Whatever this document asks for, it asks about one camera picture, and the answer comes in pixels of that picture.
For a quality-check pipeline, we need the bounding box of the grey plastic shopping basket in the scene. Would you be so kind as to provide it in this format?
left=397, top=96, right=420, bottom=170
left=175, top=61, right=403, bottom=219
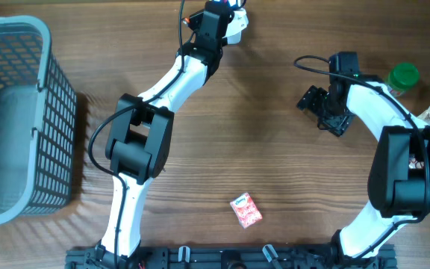
left=0, top=16, right=78, bottom=225

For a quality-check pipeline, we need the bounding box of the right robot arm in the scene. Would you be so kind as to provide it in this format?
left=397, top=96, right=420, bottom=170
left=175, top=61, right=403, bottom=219
left=297, top=52, right=430, bottom=268

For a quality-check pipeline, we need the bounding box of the red tissue packet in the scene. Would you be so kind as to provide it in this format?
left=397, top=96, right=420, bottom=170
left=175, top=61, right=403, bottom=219
left=230, top=193, right=263, bottom=229

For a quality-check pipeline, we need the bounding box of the green lid glass jar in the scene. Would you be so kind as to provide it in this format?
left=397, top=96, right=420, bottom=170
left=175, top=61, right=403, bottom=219
left=385, top=63, right=420, bottom=97

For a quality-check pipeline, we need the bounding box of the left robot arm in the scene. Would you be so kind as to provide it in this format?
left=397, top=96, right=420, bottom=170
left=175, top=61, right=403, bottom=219
left=83, top=1, right=248, bottom=268

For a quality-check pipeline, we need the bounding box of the white barcode scanner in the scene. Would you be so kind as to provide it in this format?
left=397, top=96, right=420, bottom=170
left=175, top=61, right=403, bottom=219
left=226, top=32, right=242, bottom=45

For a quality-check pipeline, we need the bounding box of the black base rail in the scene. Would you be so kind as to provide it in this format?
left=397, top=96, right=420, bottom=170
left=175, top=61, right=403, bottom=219
left=65, top=244, right=398, bottom=269

